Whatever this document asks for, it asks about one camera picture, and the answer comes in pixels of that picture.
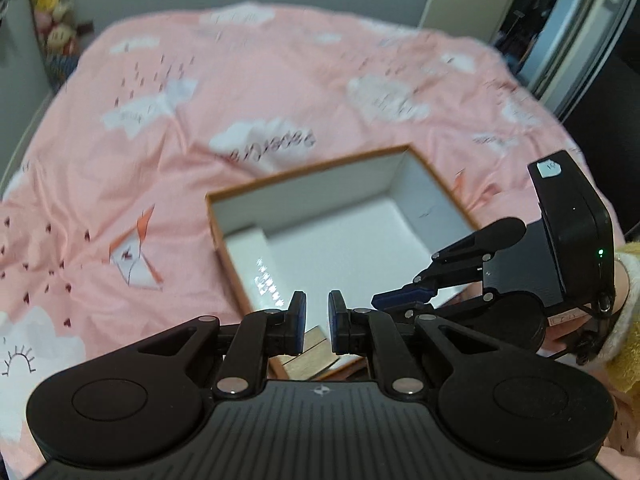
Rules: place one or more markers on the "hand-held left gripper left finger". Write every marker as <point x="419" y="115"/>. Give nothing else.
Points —
<point x="299" y="321"/>

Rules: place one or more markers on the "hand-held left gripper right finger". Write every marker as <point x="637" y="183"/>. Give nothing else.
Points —
<point x="334" y="321"/>

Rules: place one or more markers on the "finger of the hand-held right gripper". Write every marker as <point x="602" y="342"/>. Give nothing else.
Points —
<point x="465" y="302"/>
<point x="450" y="262"/>

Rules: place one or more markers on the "orange cardboard box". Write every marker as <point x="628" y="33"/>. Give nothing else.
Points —
<point x="325" y="212"/>

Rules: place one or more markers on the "person's right hand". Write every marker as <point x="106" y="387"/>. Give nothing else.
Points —
<point x="560" y="338"/>

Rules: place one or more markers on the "tan wooden block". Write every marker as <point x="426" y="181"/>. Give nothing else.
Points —
<point x="311" y="357"/>

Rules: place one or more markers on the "sliding glass door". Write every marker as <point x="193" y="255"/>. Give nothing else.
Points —
<point x="565" y="25"/>

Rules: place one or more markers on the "pink printed blanket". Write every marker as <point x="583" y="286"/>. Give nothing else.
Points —
<point x="250" y="85"/>

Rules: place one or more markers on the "hanging plush toys pile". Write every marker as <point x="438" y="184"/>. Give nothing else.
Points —
<point x="55" y="5"/>

